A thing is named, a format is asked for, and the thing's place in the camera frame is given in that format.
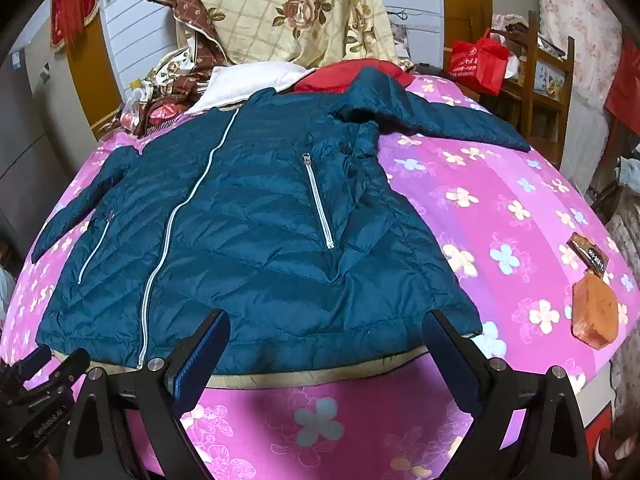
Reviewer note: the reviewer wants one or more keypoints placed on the red ruffled cushion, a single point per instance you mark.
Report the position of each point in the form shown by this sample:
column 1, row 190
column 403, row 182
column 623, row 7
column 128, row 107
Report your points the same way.
column 340, row 72

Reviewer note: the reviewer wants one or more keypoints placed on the brown packet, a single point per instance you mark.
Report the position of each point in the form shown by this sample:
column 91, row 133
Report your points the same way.
column 587, row 255

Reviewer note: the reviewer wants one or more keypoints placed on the white pillow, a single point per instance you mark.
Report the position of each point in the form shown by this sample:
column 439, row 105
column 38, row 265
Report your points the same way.
column 250, row 80

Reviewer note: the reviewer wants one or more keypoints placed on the brown patterned quilt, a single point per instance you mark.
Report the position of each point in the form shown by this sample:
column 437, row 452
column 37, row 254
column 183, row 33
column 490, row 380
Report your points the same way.
column 195, row 15

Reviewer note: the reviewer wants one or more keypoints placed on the pink floral curtain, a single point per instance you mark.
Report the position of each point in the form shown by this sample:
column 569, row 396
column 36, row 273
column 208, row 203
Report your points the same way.
column 580, row 20

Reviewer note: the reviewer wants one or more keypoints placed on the pink floral bed sheet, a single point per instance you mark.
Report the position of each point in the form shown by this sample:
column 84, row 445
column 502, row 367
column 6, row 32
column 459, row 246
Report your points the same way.
column 500, row 185

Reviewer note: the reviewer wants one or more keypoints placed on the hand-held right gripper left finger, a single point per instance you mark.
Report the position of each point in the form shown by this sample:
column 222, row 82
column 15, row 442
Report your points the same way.
column 196, row 362

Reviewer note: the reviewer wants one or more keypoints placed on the beige floral quilt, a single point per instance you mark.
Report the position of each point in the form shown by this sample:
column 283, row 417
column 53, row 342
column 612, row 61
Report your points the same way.
column 280, row 10

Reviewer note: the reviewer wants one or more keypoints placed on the red fringed hanging cloth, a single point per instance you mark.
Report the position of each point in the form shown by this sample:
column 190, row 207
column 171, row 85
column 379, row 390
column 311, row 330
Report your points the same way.
column 75, row 0

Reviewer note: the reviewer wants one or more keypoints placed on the teal puffer jacket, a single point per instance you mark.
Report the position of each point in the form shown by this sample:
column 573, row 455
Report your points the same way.
column 250, row 210

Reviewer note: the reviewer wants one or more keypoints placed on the wooden chair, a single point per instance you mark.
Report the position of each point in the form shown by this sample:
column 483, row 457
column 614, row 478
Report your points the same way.
column 545, row 100

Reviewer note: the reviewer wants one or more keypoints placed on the plastic bottle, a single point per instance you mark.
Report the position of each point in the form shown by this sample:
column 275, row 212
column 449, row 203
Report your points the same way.
column 131, row 110

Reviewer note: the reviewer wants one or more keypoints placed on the red shopping bag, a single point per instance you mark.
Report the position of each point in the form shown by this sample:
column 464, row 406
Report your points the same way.
column 482, row 60

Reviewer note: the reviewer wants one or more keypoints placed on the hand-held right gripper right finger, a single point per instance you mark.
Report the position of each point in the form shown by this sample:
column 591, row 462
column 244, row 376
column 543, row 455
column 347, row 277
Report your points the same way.
column 450, row 360

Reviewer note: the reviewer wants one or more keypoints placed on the yellow floral quilt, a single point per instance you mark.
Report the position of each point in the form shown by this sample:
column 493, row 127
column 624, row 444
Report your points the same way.
column 130, row 20

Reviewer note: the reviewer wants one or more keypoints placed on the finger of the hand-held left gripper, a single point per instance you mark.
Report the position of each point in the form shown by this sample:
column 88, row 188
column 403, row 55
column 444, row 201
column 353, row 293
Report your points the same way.
column 31, row 364
column 69, row 366

